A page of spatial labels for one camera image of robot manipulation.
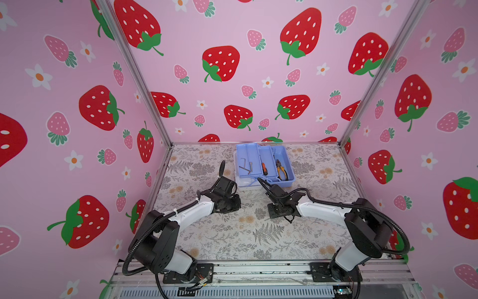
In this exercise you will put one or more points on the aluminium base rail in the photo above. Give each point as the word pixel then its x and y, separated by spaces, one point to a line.
pixel 274 279

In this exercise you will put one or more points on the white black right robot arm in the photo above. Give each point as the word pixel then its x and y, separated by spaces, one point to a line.
pixel 370 232

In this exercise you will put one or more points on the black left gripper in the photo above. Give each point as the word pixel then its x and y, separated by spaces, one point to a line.
pixel 237 204

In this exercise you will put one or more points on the aluminium corner frame post right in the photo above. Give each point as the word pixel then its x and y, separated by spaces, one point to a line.
pixel 400 41

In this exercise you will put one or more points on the aluminium corner frame post left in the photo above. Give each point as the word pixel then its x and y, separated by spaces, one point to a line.
pixel 113 24

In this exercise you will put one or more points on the white lid blue tool box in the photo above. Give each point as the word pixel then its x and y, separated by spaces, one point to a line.
pixel 269 163

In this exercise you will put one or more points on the orange handled pliers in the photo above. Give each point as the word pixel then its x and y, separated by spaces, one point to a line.
pixel 282 174

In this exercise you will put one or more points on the orange screwdriver long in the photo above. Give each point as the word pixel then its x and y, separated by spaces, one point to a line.
pixel 264 169

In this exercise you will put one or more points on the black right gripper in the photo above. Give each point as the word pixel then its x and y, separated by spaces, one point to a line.
pixel 270 212

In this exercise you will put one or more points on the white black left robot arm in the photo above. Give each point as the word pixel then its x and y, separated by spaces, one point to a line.
pixel 153 247

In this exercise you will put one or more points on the aluminium corner frame post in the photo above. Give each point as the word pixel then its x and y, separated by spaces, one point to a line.
pixel 113 24
pixel 400 41

